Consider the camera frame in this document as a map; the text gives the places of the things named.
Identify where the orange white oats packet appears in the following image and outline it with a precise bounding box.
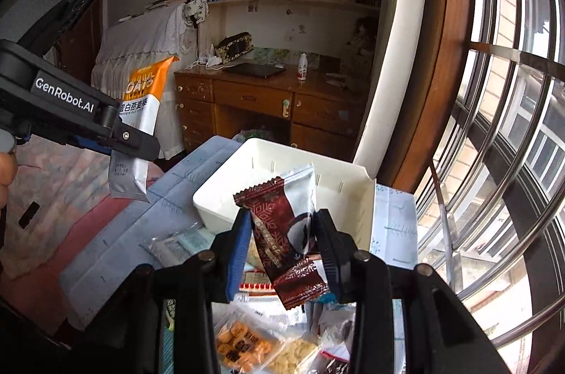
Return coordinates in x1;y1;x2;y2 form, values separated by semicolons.
108;55;179;202

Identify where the maroon white candy packet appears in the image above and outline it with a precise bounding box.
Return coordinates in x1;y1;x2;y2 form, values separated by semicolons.
234;164;329;310

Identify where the person's left hand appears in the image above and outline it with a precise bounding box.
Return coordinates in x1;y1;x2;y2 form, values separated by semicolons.
0;152;18;208

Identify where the orange biscuit snack bag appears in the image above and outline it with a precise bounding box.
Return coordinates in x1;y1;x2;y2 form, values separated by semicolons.
214;306;285;373

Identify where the patterned blue tablecloth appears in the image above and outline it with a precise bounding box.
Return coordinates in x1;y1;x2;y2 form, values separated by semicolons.
60;136;417;328

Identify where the pink floral bedding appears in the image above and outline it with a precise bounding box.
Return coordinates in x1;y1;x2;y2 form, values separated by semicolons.
1;137;149;334

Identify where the white plastic storage bin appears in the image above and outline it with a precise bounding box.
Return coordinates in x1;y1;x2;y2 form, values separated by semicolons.
192;139;375;251

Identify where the yellow cracker snack bag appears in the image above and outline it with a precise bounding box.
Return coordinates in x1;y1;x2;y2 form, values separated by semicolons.
266;336;321;374

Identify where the white lace cover cloth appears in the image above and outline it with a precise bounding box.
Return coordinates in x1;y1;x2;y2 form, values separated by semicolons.
91;4;196;160

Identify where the metal window grille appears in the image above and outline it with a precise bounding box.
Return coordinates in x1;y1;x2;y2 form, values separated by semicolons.
416;0;564;373

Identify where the black laptop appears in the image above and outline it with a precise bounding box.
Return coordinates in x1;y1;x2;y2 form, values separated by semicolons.
222;62;286;79

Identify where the wooden desk with drawers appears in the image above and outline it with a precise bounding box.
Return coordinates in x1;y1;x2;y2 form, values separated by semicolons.
175;66;368;162

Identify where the white small bottle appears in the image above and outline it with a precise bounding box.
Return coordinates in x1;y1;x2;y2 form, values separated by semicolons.
297;53;308;81

